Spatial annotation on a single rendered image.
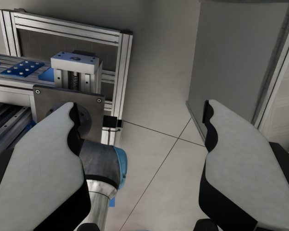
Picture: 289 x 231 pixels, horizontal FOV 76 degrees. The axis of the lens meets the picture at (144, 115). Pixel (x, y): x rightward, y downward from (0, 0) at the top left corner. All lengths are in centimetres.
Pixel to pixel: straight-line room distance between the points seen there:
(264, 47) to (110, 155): 66
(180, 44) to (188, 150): 118
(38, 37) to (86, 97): 97
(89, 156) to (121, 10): 126
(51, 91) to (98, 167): 30
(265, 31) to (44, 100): 80
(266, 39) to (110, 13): 111
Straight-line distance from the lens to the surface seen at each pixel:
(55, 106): 65
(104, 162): 51
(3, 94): 86
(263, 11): 88
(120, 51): 141
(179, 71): 171
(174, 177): 252
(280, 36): 77
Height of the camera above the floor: 159
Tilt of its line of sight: 58 degrees down
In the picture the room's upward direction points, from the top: 176 degrees clockwise
